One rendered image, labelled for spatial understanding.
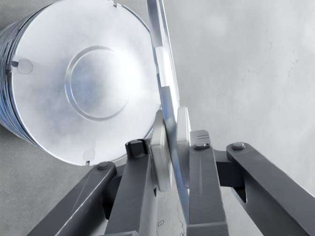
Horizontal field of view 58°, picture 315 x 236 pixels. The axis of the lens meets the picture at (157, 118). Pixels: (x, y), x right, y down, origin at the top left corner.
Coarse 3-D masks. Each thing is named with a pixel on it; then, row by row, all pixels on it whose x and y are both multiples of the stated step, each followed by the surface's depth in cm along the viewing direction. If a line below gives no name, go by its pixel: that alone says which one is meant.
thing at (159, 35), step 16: (160, 0) 38; (160, 16) 37; (160, 32) 18; (160, 48) 25; (160, 64) 21; (160, 80) 18; (176, 80) 46; (160, 96) 18; (176, 96) 29; (176, 112) 27; (176, 160) 19; (176, 176) 20
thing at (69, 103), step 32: (64, 0) 44; (96, 0) 47; (32, 32) 41; (64, 32) 44; (96, 32) 48; (128, 32) 52; (32, 64) 42; (64, 64) 45; (96, 64) 48; (128, 64) 53; (32, 96) 42; (64, 96) 46; (96, 96) 49; (128, 96) 53; (32, 128) 43; (64, 128) 46; (96, 128) 50; (128, 128) 54; (64, 160) 47; (96, 160) 51
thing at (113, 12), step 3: (111, 6) 49; (108, 9) 49; (111, 9) 49; (114, 9) 49; (117, 9) 50; (108, 12) 49; (111, 12) 49; (114, 12) 50; (117, 12) 50; (111, 15) 49; (114, 15) 50; (117, 15) 50; (114, 18) 50
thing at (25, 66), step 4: (20, 60) 41; (24, 60) 41; (28, 60) 41; (20, 64) 41; (24, 64) 41; (28, 64) 42; (20, 68) 41; (24, 68) 41; (28, 68) 42; (20, 72) 41; (24, 72) 41; (28, 72) 42
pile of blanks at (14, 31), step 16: (32, 16) 44; (0, 32) 59; (16, 32) 43; (0, 48) 48; (0, 64) 44; (16, 64) 41; (0, 80) 44; (0, 96) 47; (0, 112) 51; (16, 128) 47; (32, 144) 49
